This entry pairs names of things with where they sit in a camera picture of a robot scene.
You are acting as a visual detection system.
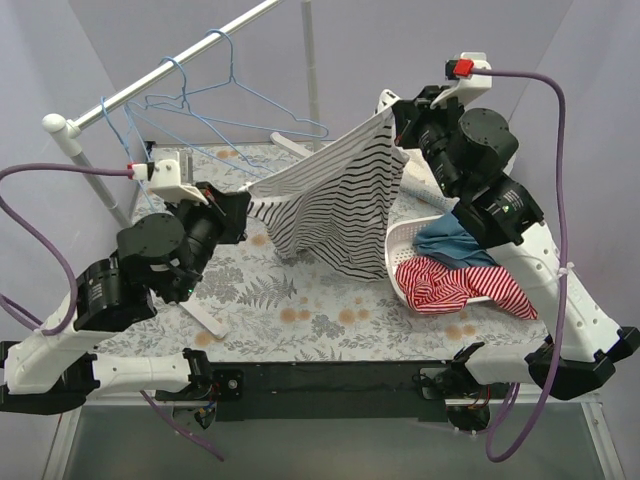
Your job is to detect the black white striped tank top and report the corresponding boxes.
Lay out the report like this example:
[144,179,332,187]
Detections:
[245,90,408,282]

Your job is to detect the blue wire hanger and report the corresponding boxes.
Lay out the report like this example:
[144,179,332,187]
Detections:
[124,55,276,181]
[99,94,161,211]
[142,29,329,143]

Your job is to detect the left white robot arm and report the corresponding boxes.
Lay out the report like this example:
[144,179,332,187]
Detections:
[1,182,251,415]

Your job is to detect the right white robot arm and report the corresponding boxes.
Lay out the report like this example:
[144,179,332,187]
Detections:
[385,86,639,400]

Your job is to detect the white rectangular mesh basket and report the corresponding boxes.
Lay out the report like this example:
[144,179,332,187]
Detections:
[400,149,458,212]

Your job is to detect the white oval laundry basket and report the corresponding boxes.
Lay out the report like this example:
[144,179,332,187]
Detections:
[385,214,494,311]

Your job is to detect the teal blue garment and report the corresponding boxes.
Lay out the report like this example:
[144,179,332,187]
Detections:
[412,213,498,269]

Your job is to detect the red white striped garment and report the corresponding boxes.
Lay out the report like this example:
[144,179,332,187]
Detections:
[395,256,538,320]

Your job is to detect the white clothes rack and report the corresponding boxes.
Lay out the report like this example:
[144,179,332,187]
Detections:
[41,0,331,341]

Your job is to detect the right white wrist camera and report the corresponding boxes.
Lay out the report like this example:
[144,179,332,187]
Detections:
[431,52,492,109]

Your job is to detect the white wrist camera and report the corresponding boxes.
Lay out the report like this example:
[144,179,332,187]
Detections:
[127,158,207,205]
[431,52,492,109]

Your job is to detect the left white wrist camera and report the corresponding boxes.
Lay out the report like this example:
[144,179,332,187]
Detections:
[127,158,207,205]

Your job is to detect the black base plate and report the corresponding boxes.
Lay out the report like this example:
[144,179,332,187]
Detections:
[154,359,511,436]

